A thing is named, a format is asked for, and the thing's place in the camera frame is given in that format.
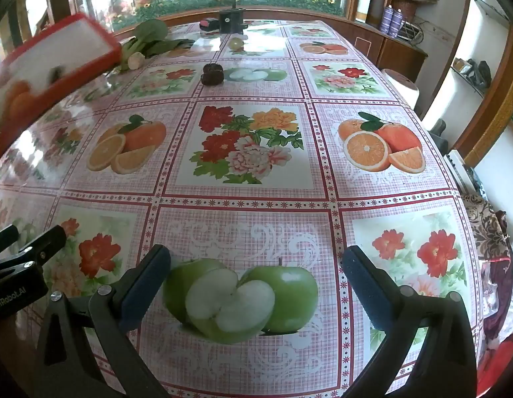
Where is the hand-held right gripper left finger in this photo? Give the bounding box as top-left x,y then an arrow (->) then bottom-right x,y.
35,244 -> 172,398

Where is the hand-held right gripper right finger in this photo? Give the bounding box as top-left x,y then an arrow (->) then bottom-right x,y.
341,244 -> 478,398

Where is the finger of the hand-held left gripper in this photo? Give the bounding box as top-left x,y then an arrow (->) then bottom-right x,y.
0,224 -> 67,277
0,224 -> 20,258

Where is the red rimmed white tray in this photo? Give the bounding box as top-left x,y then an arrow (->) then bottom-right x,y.
0,12 -> 123,166

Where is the dark red date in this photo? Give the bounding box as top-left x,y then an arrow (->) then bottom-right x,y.
202,62 -> 224,86

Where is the fruit and flower printed tablecloth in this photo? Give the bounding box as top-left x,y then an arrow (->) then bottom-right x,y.
0,19 -> 485,398

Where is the brown patterned cloth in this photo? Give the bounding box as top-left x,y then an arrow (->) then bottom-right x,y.
463,194 -> 512,258

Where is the white roll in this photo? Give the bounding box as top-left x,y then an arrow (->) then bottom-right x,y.
381,68 -> 420,109

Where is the bok choy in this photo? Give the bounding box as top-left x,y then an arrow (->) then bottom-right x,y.
119,18 -> 196,71

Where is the black boxy device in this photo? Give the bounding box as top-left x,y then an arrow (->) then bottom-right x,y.
218,7 -> 246,34

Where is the wicker basket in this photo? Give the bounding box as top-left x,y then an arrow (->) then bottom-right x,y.
393,0 -> 440,22

